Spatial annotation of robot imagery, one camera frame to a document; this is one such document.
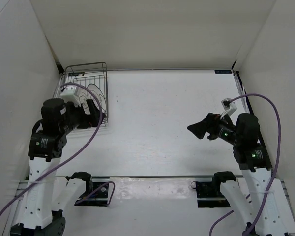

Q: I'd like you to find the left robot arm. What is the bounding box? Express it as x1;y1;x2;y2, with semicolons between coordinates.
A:
10;98;106;236

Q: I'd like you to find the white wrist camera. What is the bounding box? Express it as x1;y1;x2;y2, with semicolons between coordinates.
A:
220;98;237;119
59;85;81;107

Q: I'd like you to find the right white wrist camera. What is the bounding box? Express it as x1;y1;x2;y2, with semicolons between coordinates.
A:
220;98;237;119

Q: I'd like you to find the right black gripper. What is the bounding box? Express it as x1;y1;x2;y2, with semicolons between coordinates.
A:
187;112;241;145

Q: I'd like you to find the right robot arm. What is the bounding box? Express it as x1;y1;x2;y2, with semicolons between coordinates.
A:
187;113;289;236

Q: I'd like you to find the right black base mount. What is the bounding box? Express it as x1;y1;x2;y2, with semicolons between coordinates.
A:
190;171;236;208

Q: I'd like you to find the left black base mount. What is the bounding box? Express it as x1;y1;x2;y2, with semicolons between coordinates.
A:
65;172;116;207

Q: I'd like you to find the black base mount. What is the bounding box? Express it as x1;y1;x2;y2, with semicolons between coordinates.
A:
65;172;116;207
190;171;236;208

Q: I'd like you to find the white plate grey flower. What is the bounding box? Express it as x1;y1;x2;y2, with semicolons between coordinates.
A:
87;84;106;112

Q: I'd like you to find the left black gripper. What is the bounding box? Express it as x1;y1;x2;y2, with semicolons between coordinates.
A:
59;99;106;134

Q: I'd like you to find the wire dish rack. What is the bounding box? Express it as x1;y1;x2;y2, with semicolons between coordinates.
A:
53;61;109;128

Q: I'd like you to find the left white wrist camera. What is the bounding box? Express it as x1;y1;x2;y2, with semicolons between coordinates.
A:
59;85;81;107

